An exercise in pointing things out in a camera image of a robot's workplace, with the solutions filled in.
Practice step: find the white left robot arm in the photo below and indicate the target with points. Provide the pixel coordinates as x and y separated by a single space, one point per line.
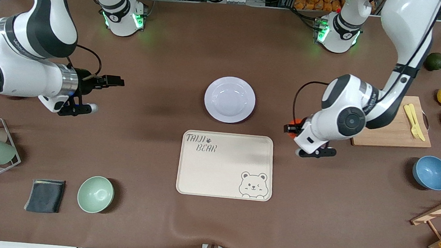
348 119

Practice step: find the cream bear print tray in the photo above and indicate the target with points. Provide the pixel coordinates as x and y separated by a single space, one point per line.
220 168

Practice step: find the orange mandarin fruit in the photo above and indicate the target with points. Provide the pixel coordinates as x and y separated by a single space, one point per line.
295 123

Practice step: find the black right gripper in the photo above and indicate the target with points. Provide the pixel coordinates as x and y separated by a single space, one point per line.
85 81

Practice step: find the bamboo cutting board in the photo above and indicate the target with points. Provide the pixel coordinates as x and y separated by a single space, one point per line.
403 136

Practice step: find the blue bowl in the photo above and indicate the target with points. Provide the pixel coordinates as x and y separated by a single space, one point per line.
432 173

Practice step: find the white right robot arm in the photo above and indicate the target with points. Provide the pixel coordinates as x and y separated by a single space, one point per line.
33 23

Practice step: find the white round plate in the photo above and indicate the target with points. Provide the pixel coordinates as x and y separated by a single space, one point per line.
229 99

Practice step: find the dark green lime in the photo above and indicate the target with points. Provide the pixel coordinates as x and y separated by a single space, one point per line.
435 61

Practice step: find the yellow plastic fork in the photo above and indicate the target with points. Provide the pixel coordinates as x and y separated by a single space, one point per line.
406 109

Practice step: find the dark grey folded cloth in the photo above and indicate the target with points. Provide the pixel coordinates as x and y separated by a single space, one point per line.
44 195

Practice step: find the light green bowl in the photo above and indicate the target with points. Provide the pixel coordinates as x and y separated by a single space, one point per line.
95 194

